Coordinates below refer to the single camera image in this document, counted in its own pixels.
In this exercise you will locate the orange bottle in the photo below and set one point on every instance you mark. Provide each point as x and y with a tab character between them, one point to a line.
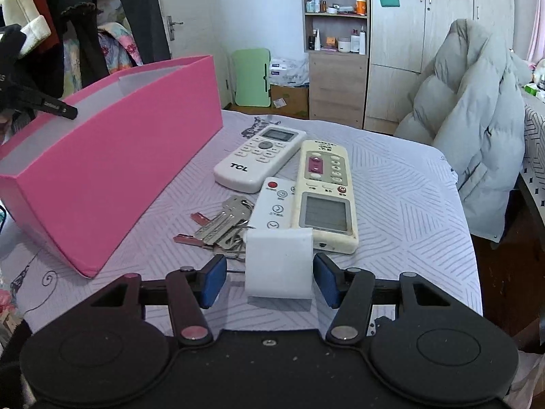
361	7

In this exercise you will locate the small cardboard box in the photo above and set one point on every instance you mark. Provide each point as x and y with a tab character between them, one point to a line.
293	100

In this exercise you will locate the geometric patterned tablecloth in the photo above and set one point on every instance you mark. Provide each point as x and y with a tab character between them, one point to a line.
534	149

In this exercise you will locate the cream fleece coat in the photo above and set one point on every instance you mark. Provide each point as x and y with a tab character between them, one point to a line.
25	17

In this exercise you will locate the remote control with grey display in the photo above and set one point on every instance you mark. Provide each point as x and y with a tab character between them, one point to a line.
255	159

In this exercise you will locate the white jar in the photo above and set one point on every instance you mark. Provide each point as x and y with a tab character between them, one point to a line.
344	45

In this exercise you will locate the plain white charger block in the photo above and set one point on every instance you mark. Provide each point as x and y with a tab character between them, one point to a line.
279	264

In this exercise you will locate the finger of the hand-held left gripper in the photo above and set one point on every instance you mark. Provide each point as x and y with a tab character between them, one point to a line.
51	104

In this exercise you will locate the small white remote control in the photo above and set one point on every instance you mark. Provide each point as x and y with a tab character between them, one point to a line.
272	206

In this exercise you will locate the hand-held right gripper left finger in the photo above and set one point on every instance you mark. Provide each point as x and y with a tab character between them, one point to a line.
213	281

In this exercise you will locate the green tissue box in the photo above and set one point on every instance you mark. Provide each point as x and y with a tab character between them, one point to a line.
532	90

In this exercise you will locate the long black coat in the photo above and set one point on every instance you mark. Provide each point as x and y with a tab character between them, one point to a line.
91	51

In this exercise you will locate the red garment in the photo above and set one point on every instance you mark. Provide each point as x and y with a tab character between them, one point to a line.
44	4

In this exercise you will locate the light wooden wardrobe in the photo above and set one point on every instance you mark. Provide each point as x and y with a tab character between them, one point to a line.
425	51

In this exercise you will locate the green folding stool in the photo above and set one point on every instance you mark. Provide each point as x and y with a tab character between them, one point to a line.
251	79

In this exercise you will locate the grey puffer jacket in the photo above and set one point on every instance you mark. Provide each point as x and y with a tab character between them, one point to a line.
472	136

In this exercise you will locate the wooden shelf unit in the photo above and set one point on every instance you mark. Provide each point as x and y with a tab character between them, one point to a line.
336	85

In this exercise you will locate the bunch of keys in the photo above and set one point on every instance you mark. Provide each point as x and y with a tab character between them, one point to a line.
221	226

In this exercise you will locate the pink cardboard box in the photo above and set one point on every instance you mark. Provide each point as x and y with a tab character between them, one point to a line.
106	170

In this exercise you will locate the floral quilt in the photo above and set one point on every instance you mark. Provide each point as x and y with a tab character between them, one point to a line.
119	47

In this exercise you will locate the white door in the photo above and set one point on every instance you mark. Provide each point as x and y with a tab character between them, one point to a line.
191	17

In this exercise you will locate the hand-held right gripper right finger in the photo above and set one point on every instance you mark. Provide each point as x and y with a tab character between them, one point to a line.
328	281

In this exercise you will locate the cream remote with pink panel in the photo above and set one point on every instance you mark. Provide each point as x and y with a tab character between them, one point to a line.
325	187

